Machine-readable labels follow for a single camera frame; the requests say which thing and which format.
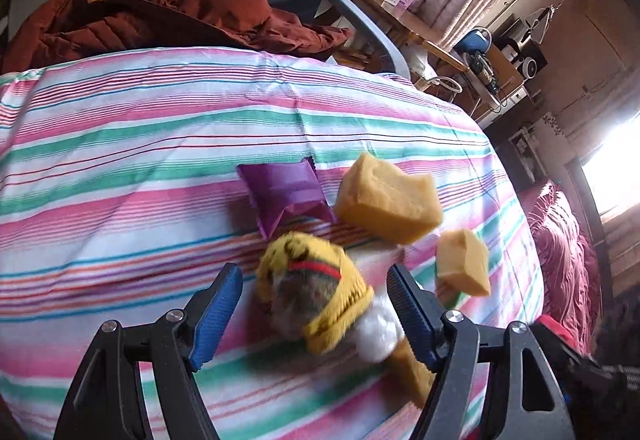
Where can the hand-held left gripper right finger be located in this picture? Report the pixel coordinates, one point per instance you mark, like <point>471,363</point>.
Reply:
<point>415,320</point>

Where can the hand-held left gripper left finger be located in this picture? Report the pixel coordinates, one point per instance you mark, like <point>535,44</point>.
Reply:
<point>215,320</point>

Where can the small yellow sponge block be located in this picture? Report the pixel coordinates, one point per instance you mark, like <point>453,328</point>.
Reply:
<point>462,260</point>

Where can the plush toy with yellow hat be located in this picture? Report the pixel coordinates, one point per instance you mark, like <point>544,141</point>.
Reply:
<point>310,265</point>

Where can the large yellow sponge block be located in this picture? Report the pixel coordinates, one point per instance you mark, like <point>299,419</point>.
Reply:
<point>385,205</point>

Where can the purple foil packet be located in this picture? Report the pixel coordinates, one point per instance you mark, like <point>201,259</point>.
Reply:
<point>285,190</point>

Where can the dark red blanket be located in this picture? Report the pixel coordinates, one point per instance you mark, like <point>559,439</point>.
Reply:
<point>560,260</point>

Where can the striped pink green blanket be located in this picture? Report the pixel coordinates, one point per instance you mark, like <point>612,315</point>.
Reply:
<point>150,170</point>

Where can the blue round appliance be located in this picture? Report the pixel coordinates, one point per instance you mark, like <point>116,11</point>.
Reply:
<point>470,42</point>

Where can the black round speaker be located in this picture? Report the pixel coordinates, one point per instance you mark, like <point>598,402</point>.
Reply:
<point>532,62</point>

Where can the wooden desk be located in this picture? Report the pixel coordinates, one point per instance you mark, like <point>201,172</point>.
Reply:
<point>415,27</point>

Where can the rust red jacket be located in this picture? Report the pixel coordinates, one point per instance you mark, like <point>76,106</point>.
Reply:
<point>175,15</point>

